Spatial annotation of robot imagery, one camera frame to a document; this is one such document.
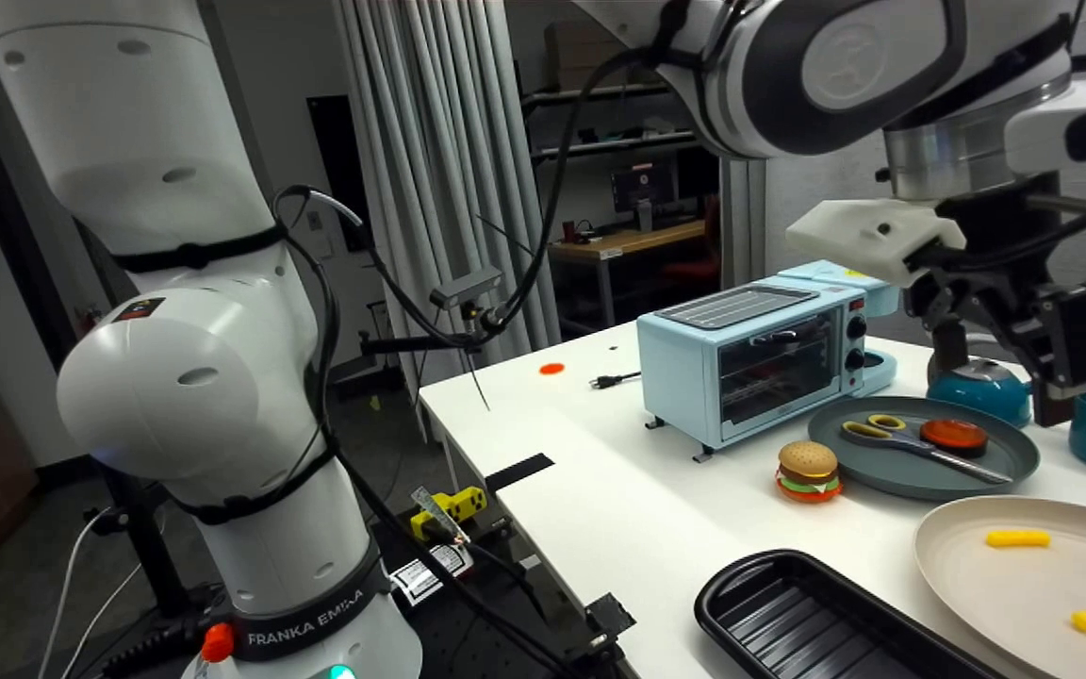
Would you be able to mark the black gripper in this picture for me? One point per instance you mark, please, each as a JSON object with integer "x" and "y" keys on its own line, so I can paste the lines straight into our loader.
{"x": 997, "y": 246}

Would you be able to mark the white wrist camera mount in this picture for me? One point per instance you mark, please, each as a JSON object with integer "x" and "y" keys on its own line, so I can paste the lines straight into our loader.
{"x": 876, "y": 235}

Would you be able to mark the metal storage shelf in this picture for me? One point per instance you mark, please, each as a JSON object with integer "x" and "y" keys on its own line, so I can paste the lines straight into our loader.
{"x": 625, "y": 126}

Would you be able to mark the dark computer monitor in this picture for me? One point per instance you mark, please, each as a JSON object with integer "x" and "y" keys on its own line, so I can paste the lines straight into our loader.
{"x": 642, "y": 190}

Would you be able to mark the dark teal plate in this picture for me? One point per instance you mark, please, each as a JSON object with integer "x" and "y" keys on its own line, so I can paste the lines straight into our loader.
{"x": 905, "y": 471}

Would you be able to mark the yellow clamp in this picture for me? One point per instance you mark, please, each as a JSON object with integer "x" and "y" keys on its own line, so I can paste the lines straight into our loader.
{"x": 450, "y": 512}

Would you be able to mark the wooden desk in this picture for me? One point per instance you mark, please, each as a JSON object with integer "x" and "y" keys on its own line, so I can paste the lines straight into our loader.
{"x": 632, "y": 238}

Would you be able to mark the light blue toaster oven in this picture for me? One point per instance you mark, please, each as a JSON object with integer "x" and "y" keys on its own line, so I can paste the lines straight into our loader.
{"x": 757, "y": 365}

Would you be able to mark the silver metal clamp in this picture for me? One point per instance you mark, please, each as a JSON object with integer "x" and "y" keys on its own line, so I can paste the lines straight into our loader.
{"x": 430, "y": 575}

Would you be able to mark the white curtain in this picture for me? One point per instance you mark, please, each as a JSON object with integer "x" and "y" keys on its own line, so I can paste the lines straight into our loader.
{"x": 442, "y": 190}

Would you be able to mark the black plastic tray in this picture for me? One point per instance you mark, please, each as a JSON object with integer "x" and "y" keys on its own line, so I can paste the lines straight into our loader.
{"x": 818, "y": 623}

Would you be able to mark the red round toy slice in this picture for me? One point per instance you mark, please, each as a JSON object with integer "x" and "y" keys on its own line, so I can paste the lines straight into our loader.
{"x": 951, "y": 434}

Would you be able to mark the red capped white bottle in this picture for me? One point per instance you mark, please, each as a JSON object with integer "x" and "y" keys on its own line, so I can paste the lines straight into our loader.
{"x": 216, "y": 647}

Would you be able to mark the toy burger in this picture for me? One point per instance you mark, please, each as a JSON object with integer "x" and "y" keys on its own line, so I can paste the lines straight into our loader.
{"x": 808, "y": 471}

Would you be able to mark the cream round plate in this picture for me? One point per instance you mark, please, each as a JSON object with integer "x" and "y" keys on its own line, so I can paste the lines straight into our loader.
{"x": 1019, "y": 589}

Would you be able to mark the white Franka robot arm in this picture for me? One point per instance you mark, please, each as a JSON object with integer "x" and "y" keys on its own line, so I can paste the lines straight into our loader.
{"x": 166, "y": 378}

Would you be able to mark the black tape strip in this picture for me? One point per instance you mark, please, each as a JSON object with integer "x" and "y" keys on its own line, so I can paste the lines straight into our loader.
{"x": 517, "y": 474}
{"x": 612, "y": 616}

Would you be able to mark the small orange disc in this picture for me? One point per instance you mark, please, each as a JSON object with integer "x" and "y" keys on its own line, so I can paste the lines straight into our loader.
{"x": 551, "y": 367}

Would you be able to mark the camera on black stand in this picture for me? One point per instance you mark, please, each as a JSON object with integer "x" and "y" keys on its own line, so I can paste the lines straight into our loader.
{"x": 466, "y": 291}

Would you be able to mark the cardboard box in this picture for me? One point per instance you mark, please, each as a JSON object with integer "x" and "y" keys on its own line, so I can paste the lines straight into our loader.
{"x": 586, "y": 54}

